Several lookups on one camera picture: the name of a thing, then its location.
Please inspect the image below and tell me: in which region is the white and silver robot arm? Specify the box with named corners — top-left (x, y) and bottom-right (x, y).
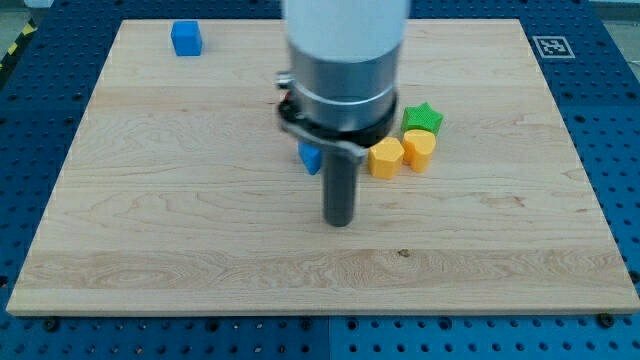
top-left (277, 0), bottom-right (411, 163)

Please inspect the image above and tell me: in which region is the blue cube block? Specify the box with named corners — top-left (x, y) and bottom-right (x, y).
top-left (170, 20), bottom-right (202, 57)

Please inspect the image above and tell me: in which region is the blue block behind tool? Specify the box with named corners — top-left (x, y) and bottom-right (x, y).
top-left (298, 142), bottom-right (323, 175)

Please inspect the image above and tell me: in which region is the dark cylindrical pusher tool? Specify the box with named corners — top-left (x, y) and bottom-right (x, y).
top-left (322, 152), bottom-right (359, 227)

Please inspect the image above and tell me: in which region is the green star block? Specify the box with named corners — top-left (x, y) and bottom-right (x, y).
top-left (401, 103), bottom-right (444, 136)

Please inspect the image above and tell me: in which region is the white fiducial marker tag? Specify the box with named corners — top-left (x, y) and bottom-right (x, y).
top-left (532, 35), bottom-right (575, 59)

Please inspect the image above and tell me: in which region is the yellow hexagon block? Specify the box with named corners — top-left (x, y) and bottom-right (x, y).
top-left (368, 137), bottom-right (404, 179)

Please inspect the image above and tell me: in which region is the yellow heart block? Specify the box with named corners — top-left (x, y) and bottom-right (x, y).
top-left (402, 129), bottom-right (437, 173)

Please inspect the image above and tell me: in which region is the light wooden board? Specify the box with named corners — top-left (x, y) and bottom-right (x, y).
top-left (7, 19), bottom-right (639, 316)

